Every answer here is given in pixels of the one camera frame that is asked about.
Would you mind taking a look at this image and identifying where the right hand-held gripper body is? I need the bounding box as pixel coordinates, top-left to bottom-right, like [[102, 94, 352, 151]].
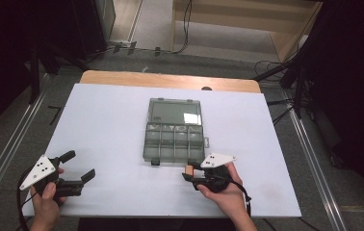
[[191, 153, 238, 194]]

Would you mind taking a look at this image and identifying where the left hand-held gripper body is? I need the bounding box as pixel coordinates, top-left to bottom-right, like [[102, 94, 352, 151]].
[[19, 154, 85, 197]]

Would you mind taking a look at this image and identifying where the grey transparent organizer box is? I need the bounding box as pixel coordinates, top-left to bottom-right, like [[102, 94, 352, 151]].
[[143, 97, 210, 167]]

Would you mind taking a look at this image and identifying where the person's right hand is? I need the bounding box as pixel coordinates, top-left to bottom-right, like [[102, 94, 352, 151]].
[[196, 162, 252, 219]]

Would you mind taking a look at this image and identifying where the person's left hand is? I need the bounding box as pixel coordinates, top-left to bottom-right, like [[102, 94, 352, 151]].
[[30, 167, 67, 225]]

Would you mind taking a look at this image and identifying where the white table board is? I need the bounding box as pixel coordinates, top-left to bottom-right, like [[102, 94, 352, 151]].
[[21, 83, 302, 219]]

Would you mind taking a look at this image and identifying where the wooden table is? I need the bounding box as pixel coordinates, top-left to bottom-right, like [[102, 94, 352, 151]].
[[79, 70, 262, 94]]

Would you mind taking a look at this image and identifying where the black tripod stand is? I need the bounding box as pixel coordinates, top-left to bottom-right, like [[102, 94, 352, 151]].
[[252, 47, 314, 120]]

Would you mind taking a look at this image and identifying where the light wooden shelf unit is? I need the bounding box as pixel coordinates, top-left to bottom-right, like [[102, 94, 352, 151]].
[[170, 0, 324, 64]]

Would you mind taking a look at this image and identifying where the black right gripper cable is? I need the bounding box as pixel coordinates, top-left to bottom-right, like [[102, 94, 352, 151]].
[[231, 180, 252, 217]]

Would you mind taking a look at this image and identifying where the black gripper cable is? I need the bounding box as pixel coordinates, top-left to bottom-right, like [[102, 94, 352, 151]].
[[16, 169, 32, 231], [231, 180, 252, 217]]

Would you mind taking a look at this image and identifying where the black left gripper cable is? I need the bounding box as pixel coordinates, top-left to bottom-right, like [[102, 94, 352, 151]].
[[16, 169, 32, 231]]

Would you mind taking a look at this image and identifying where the metal floor rail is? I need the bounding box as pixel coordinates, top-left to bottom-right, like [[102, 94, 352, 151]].
[[282, 90, 349, 231], [0, 73, 52, 214]]

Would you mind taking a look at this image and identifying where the black hanging cable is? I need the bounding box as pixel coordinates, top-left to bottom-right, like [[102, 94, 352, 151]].
[[178, 0, 194, 55]]

